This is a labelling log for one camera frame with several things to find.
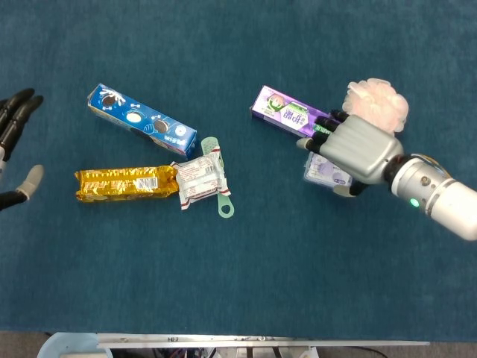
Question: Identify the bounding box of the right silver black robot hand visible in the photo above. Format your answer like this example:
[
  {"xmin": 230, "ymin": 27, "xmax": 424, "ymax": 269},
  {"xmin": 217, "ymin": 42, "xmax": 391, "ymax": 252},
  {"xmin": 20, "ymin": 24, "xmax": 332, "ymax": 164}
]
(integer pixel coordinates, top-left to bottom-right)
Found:
[{"xmin": 296, "ymin": 109, "xmax": 405, "ymax": 198}]

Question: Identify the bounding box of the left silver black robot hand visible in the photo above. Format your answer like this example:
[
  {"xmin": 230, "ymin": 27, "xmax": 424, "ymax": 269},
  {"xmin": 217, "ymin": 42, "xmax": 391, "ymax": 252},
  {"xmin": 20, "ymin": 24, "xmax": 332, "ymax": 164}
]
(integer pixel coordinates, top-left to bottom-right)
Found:
[{"xmin": 0, "ymin": 88, "xmax": 45, "ymax": 212}]

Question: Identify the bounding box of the small clear purple case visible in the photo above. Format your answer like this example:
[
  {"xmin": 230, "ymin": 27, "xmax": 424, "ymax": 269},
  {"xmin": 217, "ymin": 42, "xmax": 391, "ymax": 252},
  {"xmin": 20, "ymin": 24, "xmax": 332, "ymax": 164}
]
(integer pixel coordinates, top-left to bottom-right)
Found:
[{"xmin": 303, "ymin": 151, "xmax": 353, "ymax": 189}]

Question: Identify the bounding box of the pink mesh bath pouf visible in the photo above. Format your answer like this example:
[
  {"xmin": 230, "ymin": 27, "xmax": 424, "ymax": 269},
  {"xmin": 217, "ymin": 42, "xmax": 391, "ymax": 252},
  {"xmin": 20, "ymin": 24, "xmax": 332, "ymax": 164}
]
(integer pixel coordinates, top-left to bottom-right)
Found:
[{"xmin": 342, "ymin": 77, "xmax": 410, "ymax": 134}]

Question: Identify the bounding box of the purple toothpaste box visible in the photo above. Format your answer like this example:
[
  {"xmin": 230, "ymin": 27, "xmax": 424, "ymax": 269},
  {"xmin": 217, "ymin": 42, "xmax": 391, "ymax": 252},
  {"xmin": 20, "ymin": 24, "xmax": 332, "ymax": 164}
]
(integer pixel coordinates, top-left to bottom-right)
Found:
[{"xmin": 249, "ymin": 84, "xmax": 342, "ymax": 139}]

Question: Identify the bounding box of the gold foil biscuit pack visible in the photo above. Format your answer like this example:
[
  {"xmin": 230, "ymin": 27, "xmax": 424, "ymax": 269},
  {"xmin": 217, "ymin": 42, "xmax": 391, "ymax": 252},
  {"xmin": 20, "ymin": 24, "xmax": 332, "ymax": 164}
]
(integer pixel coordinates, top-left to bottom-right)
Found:
[{"xmin": 74, "ymin": 165, "xmax": 180, "ymax": 203}]

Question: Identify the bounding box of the blue cookie box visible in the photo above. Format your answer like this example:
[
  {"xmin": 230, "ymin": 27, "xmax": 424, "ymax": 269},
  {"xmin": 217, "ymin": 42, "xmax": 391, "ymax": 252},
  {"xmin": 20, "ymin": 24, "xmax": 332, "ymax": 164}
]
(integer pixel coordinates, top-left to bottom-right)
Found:
[{"xmin": 87, "ymin": 83, "xmax": 198, "ymax": 157}]

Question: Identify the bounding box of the white sachet packet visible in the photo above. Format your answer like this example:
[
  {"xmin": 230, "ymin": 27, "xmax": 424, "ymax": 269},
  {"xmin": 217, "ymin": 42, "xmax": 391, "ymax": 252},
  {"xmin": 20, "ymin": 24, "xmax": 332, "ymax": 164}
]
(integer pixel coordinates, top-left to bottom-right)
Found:
[{"xmin": 170, "ymin": 147, "xmax": 232, "ymax": 210}]

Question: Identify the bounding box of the green plastic handle tool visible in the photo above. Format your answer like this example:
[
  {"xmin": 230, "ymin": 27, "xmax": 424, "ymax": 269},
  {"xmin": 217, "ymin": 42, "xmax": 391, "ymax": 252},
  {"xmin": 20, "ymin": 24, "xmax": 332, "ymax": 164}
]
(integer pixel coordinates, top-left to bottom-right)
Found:
[{"xmin": 200, "ymin": 136, "xmax": 236, "ymax": 219}]

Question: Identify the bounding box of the teal felt table cover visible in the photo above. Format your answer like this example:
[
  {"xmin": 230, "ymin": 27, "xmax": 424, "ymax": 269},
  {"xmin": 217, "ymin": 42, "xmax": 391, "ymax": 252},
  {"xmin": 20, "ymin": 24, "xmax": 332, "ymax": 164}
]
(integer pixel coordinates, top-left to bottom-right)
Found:
[{"xmin": 0, "ymin": 0, "xmax": 477, "ymax": 341}]

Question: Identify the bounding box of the light blue round bucket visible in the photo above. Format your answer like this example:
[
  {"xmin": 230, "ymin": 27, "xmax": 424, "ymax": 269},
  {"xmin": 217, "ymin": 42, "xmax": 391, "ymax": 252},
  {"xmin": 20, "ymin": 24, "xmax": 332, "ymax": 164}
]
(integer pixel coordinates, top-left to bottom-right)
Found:
[{"xmin": 36, "ymin": 332, "xmax": 113, "ymax": 358}]

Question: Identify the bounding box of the aluminium table edge rail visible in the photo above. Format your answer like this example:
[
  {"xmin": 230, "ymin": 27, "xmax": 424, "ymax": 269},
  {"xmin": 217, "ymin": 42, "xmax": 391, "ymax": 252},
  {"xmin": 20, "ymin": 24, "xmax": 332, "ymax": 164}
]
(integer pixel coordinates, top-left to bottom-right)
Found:
[{"xmin": 97, "ymin": 333, "xmax": 430, "ymax": 350}]

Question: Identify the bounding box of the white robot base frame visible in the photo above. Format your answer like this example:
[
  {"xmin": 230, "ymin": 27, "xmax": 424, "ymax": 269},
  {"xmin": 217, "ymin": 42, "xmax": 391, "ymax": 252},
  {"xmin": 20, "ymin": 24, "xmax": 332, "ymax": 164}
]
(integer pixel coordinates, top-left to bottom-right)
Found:
[{"xmin": 215, "ymin": 345, "xmax": 320, "ymax": 358}]

